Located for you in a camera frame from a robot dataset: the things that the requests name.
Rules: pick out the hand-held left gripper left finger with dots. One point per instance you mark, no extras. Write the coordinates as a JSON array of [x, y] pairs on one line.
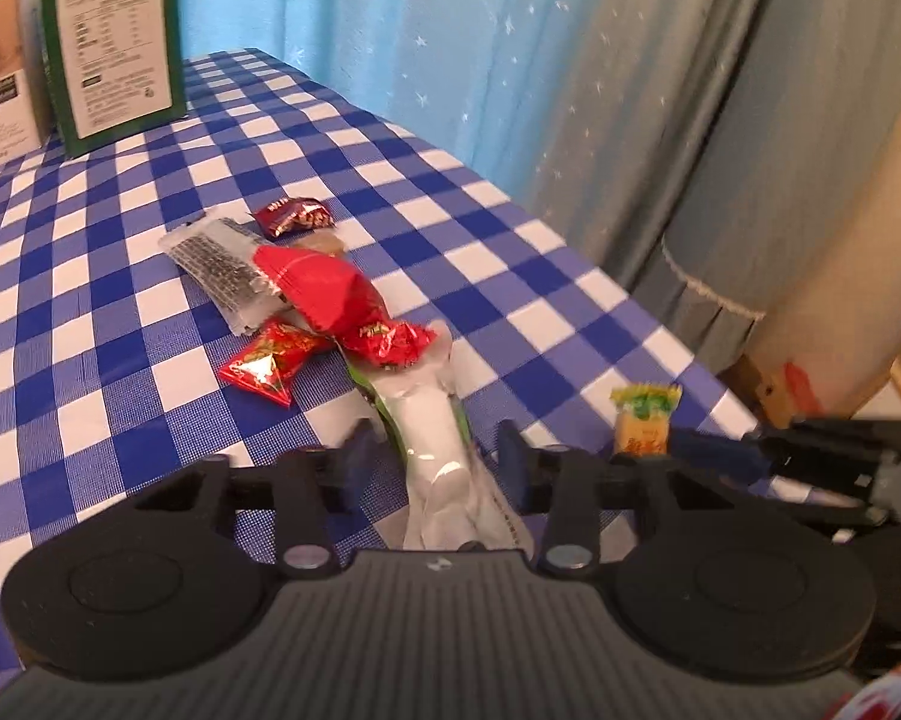
[[356, 461]]

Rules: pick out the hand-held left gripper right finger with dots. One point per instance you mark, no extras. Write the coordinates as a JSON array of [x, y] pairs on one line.
[[514, 465]]

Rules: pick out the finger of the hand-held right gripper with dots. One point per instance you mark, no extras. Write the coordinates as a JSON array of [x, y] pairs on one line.
[[825, 499], [713, 450]]

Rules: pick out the yellow green candy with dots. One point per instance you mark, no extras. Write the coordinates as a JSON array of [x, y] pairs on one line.
[[641, 427]]

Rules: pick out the white and green snack packet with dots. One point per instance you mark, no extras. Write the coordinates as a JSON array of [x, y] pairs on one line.
[[435, 435]]

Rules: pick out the small red candy packet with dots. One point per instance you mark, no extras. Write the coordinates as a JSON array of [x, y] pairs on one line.
[[386, 341]]

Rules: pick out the shiny red triangular packet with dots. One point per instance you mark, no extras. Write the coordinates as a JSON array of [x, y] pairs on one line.
[[266, 364]]

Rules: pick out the large red snack packet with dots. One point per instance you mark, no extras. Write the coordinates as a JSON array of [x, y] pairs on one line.
[[323, 289]]

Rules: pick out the clear packet of black seeds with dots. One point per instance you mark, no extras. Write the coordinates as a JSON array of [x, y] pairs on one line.
[[214, 270]]

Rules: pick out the brown cardboard box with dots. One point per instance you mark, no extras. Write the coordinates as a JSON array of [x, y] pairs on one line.
[[780, 382]]

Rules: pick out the red white patterned cloth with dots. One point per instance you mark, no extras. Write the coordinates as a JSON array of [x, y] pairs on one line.
[[878, 697]]

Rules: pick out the beige upholstered furniture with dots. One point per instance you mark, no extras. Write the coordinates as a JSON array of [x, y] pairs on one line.
[[840, 277]]

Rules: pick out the dark red snack packet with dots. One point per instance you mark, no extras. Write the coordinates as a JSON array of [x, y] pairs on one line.
[[292, 216]]

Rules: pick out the grey lace-trimmed cloth cover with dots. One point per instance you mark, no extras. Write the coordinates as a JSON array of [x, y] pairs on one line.
[[758, 165]]

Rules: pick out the blue white checked tablecloth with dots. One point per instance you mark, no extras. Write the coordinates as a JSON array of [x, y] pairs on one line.
[[82, 315]]

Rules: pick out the grey curtain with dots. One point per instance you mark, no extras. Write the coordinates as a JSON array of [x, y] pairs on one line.
[[645, 90]]

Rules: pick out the blue star-print curtain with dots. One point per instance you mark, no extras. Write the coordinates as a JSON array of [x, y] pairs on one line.
[[390, 30]]

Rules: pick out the green cardboard box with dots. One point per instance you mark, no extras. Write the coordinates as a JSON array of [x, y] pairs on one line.
[[112, 37]]

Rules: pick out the white cardboard box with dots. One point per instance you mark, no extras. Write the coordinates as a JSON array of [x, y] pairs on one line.
[[0, 90]]

